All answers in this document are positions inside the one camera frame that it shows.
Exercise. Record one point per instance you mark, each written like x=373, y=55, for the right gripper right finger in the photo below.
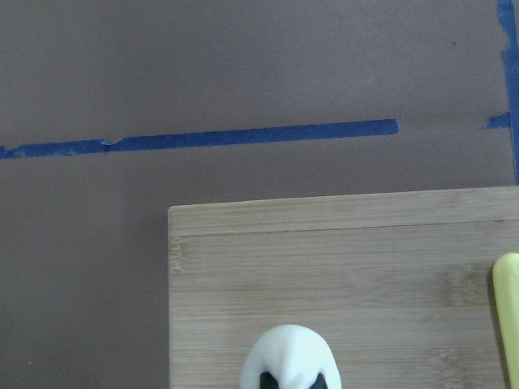
x=319, y=383

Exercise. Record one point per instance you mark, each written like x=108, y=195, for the bamboo cutting board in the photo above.
x=398, y=284

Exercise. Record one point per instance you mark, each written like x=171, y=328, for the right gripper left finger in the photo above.
x=267, y=381

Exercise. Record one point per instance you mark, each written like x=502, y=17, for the yellow plastic knife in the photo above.
x=505, y=281

